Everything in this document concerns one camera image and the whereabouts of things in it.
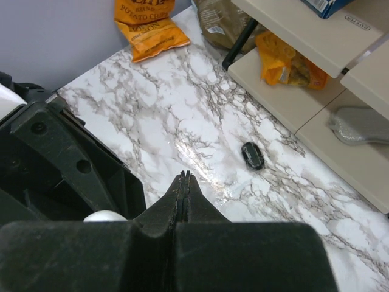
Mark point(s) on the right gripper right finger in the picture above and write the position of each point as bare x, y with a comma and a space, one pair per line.
213, 254

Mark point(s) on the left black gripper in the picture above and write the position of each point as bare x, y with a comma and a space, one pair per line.
53, 168

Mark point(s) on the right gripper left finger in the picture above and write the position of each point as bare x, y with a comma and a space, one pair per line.
134, 255

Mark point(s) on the white earbud charging case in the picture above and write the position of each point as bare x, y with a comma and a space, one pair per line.
104, 216

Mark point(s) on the black earbud charging case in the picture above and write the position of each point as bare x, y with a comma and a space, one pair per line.
253, 156

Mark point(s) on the orange Kettle chips bag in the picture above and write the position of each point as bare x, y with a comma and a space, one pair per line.
147, 26

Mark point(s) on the grey silver pouch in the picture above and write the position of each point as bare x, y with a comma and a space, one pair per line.
354, 125

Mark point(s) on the orange snack bag on shelf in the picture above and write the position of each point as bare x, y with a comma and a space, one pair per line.
281, 63

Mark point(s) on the brown snack bag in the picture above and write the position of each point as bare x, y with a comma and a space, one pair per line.
221, 21

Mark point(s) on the beige three-tier shelf rack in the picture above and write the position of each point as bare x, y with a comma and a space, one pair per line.
351, 46

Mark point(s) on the blue razor box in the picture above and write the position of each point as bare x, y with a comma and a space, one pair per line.
325, 8

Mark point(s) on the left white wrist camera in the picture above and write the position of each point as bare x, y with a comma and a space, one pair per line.
9, 101

